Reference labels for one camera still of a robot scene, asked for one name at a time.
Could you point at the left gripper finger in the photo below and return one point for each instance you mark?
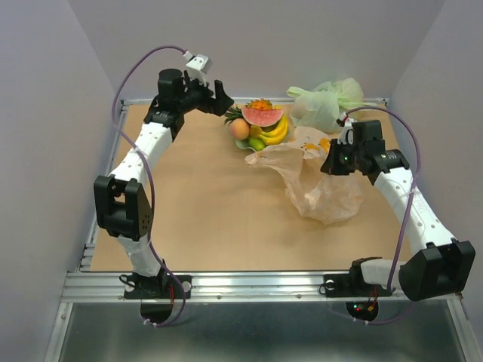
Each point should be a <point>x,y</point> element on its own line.
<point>215,108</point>
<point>222,100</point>

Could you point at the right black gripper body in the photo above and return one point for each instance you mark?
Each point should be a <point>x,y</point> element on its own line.
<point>344,158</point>

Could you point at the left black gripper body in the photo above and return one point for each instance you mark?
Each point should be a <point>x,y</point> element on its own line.
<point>197,94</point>

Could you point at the fake pineapple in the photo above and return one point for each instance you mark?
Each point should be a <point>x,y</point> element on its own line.
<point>234,112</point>

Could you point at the fake peach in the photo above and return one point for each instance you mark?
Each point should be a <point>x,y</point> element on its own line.
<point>239,129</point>

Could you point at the fake watermelon slice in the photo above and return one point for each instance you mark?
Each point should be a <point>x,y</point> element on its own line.
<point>262,117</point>

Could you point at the banana print plastic bag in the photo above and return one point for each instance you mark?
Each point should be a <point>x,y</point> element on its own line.
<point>315,195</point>

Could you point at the fake banana bunch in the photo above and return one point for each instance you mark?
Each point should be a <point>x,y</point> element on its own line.
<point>273,137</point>

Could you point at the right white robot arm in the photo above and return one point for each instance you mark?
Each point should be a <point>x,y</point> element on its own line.
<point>440,264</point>

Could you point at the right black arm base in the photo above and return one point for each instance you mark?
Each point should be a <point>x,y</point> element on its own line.
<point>352,284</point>

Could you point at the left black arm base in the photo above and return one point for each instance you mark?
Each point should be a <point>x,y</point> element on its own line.
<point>162,297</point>

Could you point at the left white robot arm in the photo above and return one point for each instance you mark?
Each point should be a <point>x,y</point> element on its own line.
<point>123,207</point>

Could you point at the fake green lime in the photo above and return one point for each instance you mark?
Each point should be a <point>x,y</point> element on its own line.
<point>252,142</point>

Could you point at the tied green plastic bag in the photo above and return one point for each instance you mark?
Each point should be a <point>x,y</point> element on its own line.
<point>320,108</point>

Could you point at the light green fruit plate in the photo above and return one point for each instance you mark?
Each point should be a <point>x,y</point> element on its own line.
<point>243,144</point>

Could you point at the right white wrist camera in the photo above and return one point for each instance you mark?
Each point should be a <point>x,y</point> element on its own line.
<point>346,134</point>

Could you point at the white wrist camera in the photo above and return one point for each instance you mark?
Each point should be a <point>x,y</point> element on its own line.
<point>346,134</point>
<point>197,67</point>

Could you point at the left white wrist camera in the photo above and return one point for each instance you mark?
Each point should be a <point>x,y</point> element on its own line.
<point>197,67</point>

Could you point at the aluminium front rail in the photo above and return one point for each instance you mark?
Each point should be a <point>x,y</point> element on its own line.
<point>213,287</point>

